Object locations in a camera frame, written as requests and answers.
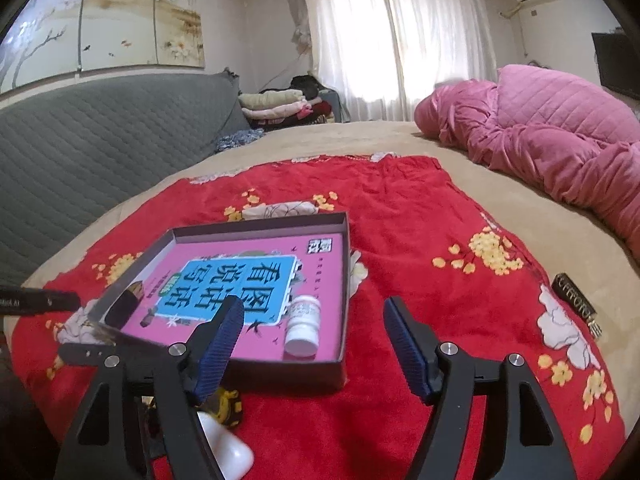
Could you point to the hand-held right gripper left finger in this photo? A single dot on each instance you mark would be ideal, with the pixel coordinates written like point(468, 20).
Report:
point(220, 340)

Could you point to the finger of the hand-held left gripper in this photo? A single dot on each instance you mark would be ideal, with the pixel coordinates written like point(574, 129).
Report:
point(90, 354)

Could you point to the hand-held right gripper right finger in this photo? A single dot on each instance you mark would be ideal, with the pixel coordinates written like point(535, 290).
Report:
point(405, 345)

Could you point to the dark cardboard box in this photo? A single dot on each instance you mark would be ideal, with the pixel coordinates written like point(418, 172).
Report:
point(280, 372)

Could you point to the white earbuds case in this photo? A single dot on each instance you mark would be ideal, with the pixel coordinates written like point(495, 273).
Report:
point(225, 447)

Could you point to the dark brown pen-like object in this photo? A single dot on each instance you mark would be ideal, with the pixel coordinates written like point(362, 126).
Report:
point(125, 305)

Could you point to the small white bottle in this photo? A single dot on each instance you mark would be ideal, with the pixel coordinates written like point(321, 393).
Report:
point(301, 327)

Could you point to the red floral blanket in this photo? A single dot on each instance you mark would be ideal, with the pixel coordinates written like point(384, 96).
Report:
point(425, 240)

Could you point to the pink book with blue label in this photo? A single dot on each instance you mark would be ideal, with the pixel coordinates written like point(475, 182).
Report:
point(320, 280)

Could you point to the grey quilted headboard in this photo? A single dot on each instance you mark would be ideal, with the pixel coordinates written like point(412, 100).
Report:
point(100, 150)

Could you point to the blue patterned cloth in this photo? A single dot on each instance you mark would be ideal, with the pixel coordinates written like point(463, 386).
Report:
point(240, 141)

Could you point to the pile of folded clothes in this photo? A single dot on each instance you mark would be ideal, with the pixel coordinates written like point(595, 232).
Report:
point(275, 107)

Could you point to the pink quilted comforter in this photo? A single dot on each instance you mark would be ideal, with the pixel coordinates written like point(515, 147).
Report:
point(540, 125)

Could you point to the black bag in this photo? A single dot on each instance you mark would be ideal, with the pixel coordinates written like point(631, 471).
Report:
point(305, 86)

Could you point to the white curtain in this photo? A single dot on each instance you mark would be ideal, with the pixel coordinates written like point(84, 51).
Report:
point(400, 35)

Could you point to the black television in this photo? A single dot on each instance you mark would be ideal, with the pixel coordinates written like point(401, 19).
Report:
point(617, 65)

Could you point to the floral wall painting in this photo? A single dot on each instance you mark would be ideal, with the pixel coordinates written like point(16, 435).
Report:
point(125, 20)

